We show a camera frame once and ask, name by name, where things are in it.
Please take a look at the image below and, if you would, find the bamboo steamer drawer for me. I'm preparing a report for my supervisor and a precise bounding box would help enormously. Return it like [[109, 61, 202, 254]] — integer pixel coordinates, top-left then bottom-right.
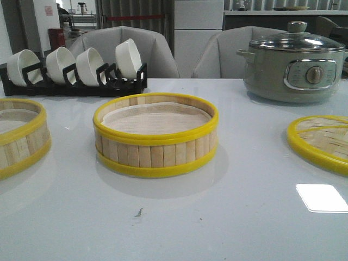
[[93, 92, 219, 178], [1, 98, 52, 180]]

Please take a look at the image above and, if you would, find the woven bamboo steamer lid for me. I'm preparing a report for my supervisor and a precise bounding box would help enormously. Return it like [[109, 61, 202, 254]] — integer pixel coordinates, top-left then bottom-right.
[[287, 115, 347, 176]]

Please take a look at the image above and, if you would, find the white cloth steamer liner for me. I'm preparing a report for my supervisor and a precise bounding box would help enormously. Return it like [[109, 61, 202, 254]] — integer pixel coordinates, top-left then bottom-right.
[[102, 102, 212, 135]]

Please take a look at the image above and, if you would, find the black bowl rack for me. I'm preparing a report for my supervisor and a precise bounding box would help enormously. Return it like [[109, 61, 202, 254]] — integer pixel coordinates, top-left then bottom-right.
[[1, 62, 147, 97]]

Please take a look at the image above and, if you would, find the left grey chair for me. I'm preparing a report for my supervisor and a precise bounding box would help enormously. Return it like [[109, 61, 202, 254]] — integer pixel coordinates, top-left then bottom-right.
[[69, 26, 179, 78]]

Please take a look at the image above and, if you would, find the grey chair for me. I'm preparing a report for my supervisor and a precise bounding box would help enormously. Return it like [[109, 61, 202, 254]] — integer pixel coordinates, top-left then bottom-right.
[[191, 26, 283, 79], [69, 26, 179, 78]]

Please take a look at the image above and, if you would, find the right grey chair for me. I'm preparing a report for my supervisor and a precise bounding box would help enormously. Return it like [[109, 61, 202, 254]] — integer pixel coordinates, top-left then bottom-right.
[[191, 26, 283, 79]]

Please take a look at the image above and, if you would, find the white bowl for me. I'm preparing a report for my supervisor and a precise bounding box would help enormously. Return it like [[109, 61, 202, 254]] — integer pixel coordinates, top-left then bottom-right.
[[115, 38, 142, 79], [46, 46, 76, 85], [7, 49, 40, 86], [76, 47, 105, 86]]

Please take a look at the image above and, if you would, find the white cabinet background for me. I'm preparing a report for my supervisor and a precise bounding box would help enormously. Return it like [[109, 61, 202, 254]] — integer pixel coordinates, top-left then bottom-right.
[[174, 1, 224, 78]]

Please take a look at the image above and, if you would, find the green electric cooking pot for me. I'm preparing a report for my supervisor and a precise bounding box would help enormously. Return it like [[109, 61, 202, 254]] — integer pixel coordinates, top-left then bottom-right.
[[237, 48, 347, 103]]

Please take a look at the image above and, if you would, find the red fire extinguisher box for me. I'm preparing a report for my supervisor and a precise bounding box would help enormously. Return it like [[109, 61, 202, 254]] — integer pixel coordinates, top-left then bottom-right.
[[48, 28, 66, 51]]

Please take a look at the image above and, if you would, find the glass pot lid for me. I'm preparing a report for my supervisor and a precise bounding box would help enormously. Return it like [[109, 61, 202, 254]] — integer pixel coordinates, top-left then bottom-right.
[[249, 21, 345, 53]]

